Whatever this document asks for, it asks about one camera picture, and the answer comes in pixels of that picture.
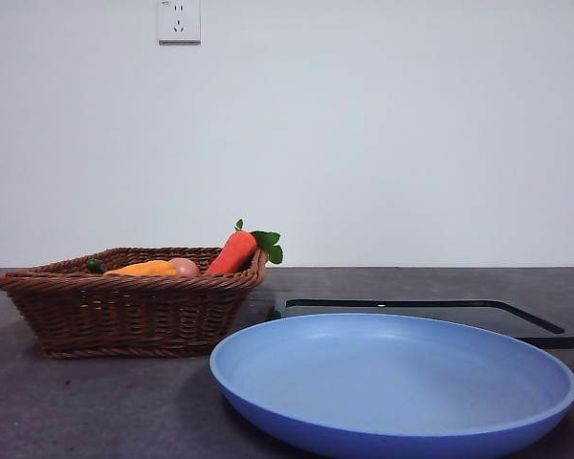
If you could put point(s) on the brown woven wicker basket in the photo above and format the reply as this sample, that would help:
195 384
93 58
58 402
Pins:
124 315

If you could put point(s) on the blue round plate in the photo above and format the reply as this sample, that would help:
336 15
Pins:
387 382

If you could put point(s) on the orange carrot with green leaves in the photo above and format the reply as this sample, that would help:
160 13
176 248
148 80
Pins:
234 253

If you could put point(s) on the small dark green vegetable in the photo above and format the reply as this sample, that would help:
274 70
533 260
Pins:
94 265

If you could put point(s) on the white wall socket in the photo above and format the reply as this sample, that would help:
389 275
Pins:
179 24

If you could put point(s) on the yellow corn cob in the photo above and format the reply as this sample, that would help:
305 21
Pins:
148 269

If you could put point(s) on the brown egg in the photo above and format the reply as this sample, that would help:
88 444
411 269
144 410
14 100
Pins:
190 268

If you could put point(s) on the black rectangular tray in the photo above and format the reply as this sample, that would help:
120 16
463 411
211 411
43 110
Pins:
459 309

